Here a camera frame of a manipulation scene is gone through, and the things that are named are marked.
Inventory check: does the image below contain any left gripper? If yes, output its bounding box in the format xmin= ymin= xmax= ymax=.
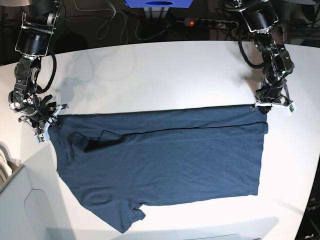
xmin=250 ymin=79 xmax=295 ymax=115

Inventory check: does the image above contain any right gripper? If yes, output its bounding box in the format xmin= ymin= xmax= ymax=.
xmin=18 ymin=94 xmax=69 ymax=144

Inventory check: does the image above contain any dark blue T-shirt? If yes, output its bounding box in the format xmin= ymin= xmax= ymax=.
xmin=48 ymin=105 xmax=268 ymax=233

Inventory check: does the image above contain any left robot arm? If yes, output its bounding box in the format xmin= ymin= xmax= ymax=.
xmin=225 ymin=0 xmax=296 ymax=115

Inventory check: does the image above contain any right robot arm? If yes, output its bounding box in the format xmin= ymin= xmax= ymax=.
xmin=8 ymin=0 xmax=68 ymax=143

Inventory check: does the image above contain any grey bin at left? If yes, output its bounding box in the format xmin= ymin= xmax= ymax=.
xmin=0 ymin=142 xmax=76 ymax=240

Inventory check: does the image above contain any white power strip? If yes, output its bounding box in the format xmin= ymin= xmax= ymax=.
xmin=183 ymin=18 xmax=239 ymax=30

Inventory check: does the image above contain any blue box on stand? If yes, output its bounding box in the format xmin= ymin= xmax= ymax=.
xmin=124 ymin=0 xmax=193 ymax=8

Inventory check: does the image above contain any grey cable on floor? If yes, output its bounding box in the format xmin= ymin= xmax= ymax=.
xmin=96 ymin=0 xmax=173 ymax=42

